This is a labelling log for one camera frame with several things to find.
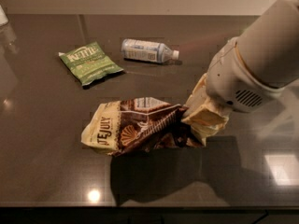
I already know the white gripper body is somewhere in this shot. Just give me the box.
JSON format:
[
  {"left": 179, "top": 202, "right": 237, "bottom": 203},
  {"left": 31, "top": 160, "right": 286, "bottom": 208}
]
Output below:
[{"left": 206, "top": 37, "right": 283, "bottom": 113}]

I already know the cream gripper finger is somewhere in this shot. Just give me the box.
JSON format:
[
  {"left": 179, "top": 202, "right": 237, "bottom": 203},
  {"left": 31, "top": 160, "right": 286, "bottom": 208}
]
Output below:
[
  {"left": 181, "top": 97, "right": 230, "bottom": 145},
  {"left": 185, "top": 74, "right": 206, "bottom": 113}
]

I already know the brown Late July chip bag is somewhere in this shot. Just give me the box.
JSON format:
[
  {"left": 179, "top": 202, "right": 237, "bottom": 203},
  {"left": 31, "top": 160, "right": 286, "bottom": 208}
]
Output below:
[{"left": 81, "top": 97, "right": 202, "bottom": 156}]

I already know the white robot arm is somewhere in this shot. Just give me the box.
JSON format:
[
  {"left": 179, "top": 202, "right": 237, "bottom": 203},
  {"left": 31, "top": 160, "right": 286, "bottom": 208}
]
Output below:
[{"left": 182, "top": 0, "right": 299, "bottom": 144}]

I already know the green Kettle chip bag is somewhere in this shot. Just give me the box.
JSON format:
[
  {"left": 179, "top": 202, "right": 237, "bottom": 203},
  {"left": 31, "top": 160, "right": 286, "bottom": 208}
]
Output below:
[{"left": 59, "top": 42, "right": 123, "bottom": 86}]

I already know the clear plastic water bottle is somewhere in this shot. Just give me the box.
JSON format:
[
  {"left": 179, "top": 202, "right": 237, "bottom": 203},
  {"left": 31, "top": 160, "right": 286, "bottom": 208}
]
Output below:
[{"left": 121, "top": 39, "right": 179, "bottom": 63}]

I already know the white object at left edge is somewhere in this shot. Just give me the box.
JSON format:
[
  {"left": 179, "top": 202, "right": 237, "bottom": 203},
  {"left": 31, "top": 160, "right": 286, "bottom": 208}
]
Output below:
[{"left": 0, "top": 5, "right": 8, "bottom": 26}]

